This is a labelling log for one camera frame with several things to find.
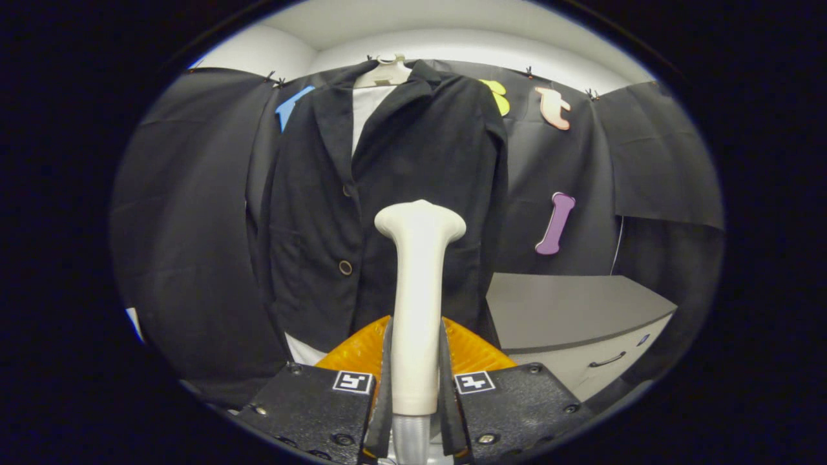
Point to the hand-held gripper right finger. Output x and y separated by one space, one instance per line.
447 400

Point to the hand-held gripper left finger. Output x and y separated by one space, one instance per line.
386 400

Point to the white garment steamer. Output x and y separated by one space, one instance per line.
418 290

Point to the black blazer jacket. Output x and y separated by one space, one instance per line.
310 245

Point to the white shirt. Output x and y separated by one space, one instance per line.
368 110

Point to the white clothes hanger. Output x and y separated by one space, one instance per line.
387 72

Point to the grey and beige cabinet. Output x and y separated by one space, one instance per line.
568 310

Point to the white panel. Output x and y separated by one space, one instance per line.
136 323

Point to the black backdrop cloth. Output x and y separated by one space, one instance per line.
187 213

